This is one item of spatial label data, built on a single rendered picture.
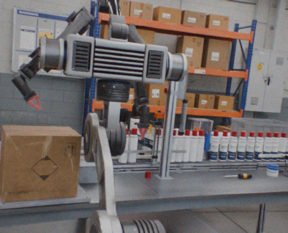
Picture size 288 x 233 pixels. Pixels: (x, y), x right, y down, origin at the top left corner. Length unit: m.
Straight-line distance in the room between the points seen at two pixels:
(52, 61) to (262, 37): 6.68
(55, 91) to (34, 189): 4.94
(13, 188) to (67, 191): 0.22
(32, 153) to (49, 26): 4.91
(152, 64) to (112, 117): 0.26
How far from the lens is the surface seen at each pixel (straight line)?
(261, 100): 7.50
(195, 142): 2.34
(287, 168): 2.86
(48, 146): 1.57
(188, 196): 1.87
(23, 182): 1.60
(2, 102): 6.49
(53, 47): 1.40
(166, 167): 2.12
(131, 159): 2.17
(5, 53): 6.46
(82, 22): 1.82
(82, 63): 1.40
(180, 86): 2.06
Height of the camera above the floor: 1.41
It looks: 6 degrees down
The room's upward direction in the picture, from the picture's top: 6 degrees clockwise
